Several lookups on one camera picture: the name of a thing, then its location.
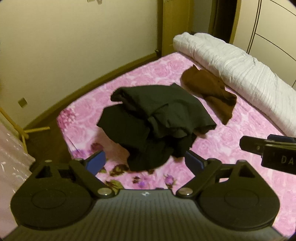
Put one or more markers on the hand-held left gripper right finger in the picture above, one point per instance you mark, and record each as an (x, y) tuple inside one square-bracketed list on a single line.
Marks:
[(193, 163)]

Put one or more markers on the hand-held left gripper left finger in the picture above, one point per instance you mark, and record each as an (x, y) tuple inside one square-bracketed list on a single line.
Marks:
[(96, 161)]

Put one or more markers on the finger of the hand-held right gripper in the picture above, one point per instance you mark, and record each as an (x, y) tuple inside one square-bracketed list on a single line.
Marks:
[(251, 144), (282, 139)]

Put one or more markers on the black shirt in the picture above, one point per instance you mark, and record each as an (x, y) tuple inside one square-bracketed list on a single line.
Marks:
[(157, 115)]

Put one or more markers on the pink floral blanket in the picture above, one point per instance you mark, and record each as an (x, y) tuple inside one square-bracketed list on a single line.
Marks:
[(231, 143)]

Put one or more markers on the brown garment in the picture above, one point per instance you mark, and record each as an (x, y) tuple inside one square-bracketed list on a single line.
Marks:
[(208, 85)]

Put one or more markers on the white ribbed quilt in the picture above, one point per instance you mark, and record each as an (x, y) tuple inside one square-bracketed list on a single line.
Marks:
[(242, 69)]

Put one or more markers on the pink plastic cover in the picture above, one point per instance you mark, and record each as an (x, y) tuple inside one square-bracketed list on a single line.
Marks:
[(11, 166)]

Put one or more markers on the yellow wooden rack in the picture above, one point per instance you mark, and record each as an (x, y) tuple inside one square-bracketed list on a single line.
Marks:
[(16, 129)]

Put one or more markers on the cream panelled wardrobe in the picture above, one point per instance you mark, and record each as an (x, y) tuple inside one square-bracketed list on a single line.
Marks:
[(272, 23)]

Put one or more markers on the wooden door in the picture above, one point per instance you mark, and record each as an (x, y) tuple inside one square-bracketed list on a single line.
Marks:
[(175, 23)]

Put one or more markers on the wall socket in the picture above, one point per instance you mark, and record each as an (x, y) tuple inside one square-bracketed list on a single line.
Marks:
[(22, 102)]

